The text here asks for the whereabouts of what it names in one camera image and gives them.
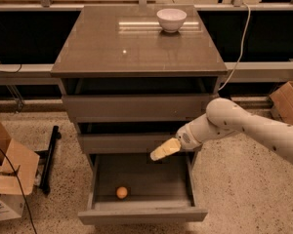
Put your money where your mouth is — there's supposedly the bottom grey drawer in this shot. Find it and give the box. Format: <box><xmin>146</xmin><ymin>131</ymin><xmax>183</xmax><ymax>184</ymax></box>
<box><xmin>78</xmin><ymin>152</ymin><xmax>207</xmax><ymax>225</ymax></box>

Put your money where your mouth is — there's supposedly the grey drawer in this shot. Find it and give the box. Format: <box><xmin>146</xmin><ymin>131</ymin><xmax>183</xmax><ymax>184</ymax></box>
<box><xmin>63</xmin><ymin>77</ymin><xmax>218</xmax><ymax>123</ymax></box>
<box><xmin>78</xmin><ymin>121</ymin><xmax>187</xmax><ymax>154</ymax></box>
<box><xmin>78</xmin><ymin>152</ymin><xmax>207</xmax><ymax>225</ymax></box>

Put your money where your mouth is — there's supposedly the black metal stand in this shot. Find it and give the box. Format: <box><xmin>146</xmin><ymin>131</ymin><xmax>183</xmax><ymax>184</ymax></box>
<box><xmin>37</xmin><ymin>126</ymin><xmax>62</xmax><ymax>195</ymax></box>

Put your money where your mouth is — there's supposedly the top grey drawer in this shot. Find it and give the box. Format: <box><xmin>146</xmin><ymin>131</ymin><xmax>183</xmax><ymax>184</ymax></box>
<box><xmin>63</xmin><ymin>77</ymin><xmax>218</xmax><ymax>123</ymax></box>

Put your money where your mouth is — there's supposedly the cardboard box right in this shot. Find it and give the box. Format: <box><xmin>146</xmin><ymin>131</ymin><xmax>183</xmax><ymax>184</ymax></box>
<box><xmin>270</xmin><ymin>81</ymin><xmax>293</xmax><ymax>125</ymax></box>

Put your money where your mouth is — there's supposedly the middle grey drawer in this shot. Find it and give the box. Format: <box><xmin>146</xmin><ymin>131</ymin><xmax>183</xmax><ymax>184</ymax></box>
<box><xmin>78</xmin><ymin>121</ymin><xmax>187</xmax><ymax>154</ymax></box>

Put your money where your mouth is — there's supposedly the black cable left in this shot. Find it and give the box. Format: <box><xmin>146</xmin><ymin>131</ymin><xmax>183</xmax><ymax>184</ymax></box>
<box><xmin>0</xmin><ymin>136</ymin><xmax>39</xmax><ymax>234</ymax></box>

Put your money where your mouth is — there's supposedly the grey drawer cabinet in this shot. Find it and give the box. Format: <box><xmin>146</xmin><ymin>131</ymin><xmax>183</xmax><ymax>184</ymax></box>
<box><xmin>50</xmin><ymin>4</ymin><xmax>229</xmax><ymax>163</ymax></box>

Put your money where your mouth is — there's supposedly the open cardboard box left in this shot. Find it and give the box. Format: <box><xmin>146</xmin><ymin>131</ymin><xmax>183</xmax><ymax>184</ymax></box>
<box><xmin>0</xmin><ymin>122</ymin><xmax>39</xmax><ymax>221</ymax></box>

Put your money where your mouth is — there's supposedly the orange fruit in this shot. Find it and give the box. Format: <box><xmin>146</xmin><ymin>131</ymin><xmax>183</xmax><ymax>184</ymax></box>
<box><xmin>116</xmin><ymin>186</ymin><xmax>128</xmax><ymax>199</ymax></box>

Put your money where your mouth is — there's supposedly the white ceramic bowl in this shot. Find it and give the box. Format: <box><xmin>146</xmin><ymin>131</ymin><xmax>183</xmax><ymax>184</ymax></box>
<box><xmin>156</xmin><ymin>9</ymin><xmax>187</xmax><ymax>33</ymax></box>

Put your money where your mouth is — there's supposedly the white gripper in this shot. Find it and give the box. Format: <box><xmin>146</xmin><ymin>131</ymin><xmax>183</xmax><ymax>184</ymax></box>
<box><xmin>150</xmin><ymin>123</ymin><xmax>202</xmax><ymax>161</ymax></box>

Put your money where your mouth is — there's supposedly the white cable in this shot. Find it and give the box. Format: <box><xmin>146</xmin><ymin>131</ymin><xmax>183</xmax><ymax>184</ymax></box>
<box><xmin>218</xmin><ymin>2</ymin><xmax>252</xmax><ymax>92</ymax></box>

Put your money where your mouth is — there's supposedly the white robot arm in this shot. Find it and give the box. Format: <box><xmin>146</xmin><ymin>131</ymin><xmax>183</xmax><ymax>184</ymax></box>
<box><xmin>150</xmin><ymin>97</ymin><xmax>293</xmax><ymax>165</ymax></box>

